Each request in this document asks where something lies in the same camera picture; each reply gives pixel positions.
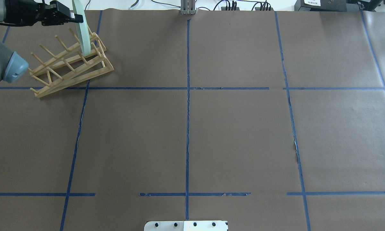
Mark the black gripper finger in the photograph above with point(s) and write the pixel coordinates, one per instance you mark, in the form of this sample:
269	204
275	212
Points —
76	18

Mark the light green plate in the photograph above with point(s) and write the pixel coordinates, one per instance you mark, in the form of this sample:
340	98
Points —
82	28

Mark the wooden dish rack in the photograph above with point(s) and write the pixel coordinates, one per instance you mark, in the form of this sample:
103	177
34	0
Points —
71	66

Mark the orange black power strip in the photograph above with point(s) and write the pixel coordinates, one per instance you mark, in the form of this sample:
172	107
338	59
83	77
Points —
230	5

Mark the brown paper table cover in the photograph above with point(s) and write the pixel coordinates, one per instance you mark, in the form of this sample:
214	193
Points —
269	120

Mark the black box with label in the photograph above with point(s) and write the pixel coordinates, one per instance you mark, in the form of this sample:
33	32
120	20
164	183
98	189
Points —
321	5

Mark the aluminium frame post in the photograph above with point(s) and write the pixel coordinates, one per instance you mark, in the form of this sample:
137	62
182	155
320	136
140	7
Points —
188	7

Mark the white pedestal column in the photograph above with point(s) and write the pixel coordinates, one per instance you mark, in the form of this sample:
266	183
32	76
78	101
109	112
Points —
194	225

